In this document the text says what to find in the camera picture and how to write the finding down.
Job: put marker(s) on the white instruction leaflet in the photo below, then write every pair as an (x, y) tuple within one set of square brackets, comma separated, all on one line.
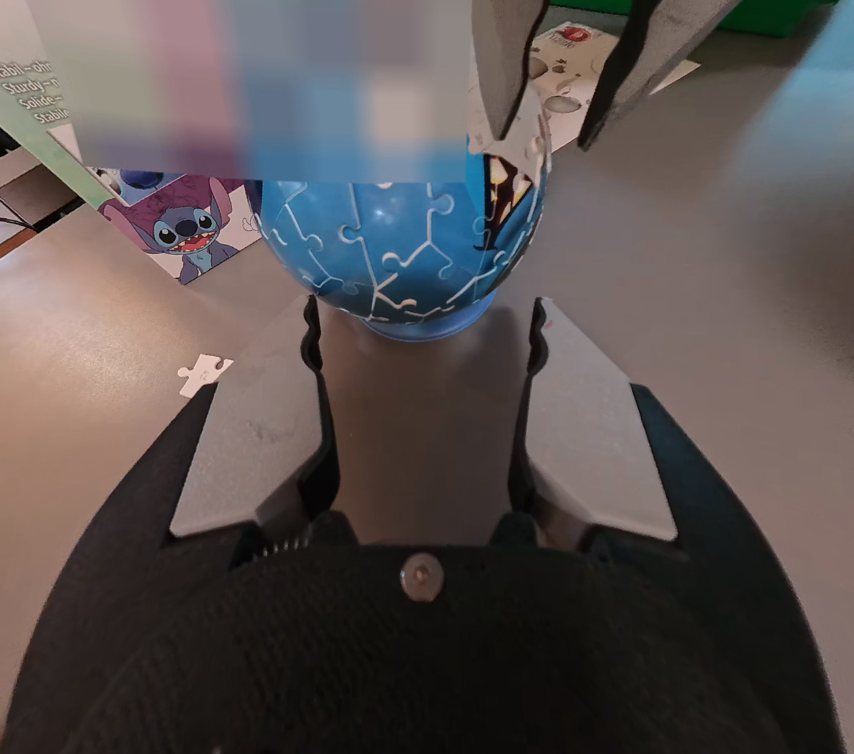
[(574, 73)]

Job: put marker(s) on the blue puzzle ball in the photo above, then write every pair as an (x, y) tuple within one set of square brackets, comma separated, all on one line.
[(400, 233)]

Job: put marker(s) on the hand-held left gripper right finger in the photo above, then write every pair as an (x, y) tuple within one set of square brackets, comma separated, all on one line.
[(587, 440)]

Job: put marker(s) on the cartoon printed puzzle box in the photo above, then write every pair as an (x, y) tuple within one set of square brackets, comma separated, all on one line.
[(187, 233)]

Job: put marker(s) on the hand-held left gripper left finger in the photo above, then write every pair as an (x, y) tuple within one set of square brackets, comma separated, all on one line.
[(260, 447)]

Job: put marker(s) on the white puzzle piece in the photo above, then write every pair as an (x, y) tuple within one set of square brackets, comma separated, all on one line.
[(203, 375)]

